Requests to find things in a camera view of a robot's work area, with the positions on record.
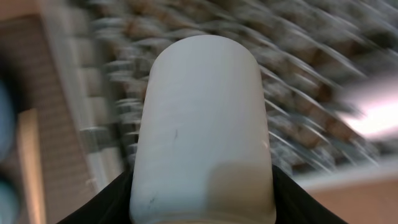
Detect grey dishwasher rack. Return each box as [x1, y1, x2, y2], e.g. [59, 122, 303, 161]
[40, 0, 398, 194]

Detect brown serving tray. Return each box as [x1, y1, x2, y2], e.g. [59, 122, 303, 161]
[1, 16, 95, 223]

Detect white green cup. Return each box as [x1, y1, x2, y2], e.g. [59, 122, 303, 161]
[130, 35, 276, 223]

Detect wooden chopstick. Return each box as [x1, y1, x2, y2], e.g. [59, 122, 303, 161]
[17, 109, 47, 224]

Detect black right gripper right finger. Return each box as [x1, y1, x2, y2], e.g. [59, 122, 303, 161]
[272, 165, 347, 224]

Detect light blue bowl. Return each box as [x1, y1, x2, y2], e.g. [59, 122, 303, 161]
[0, 179, 20, 224]

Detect dark blue plate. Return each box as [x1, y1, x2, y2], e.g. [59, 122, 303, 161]
[0, 81, 16, 161]

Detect white pink cup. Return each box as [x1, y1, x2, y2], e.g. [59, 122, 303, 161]
[335, 70, 397, 141]

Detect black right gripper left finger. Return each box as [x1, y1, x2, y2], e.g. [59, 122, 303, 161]
[59, 170, 133, 224]

